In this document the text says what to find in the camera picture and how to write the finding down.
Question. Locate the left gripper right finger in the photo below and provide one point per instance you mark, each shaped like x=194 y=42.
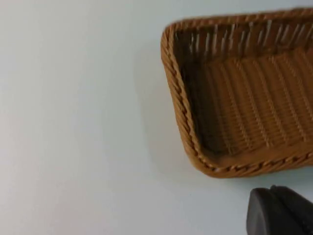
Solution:
x=297 y=210

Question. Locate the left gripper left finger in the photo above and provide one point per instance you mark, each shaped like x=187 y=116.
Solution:
x=266 y=215

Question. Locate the brown wicker basket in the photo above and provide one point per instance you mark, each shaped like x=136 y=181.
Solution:
x=254 y=102

